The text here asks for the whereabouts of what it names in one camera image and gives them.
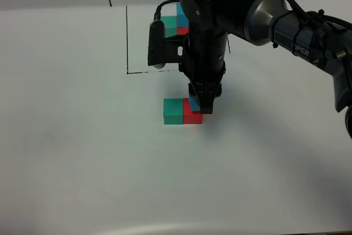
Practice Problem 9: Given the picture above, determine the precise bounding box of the red template cube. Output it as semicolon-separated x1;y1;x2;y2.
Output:
177;27;189;36

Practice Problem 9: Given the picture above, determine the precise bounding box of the black right camera cable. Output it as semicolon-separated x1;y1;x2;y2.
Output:
153;0;182;23

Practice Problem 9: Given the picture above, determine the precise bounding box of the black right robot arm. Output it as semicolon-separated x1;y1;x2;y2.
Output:
179;0;351;131

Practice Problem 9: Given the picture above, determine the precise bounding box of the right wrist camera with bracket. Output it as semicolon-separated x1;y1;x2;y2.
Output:
147;20;188;69

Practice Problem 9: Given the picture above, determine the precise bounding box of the green template cube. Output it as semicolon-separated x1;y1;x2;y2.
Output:
161;15;177;37

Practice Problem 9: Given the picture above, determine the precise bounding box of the blue template cube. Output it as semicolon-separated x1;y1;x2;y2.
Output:
177;2;189;28

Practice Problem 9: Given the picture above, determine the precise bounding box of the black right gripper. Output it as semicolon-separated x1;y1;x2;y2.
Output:
179;31;228;114

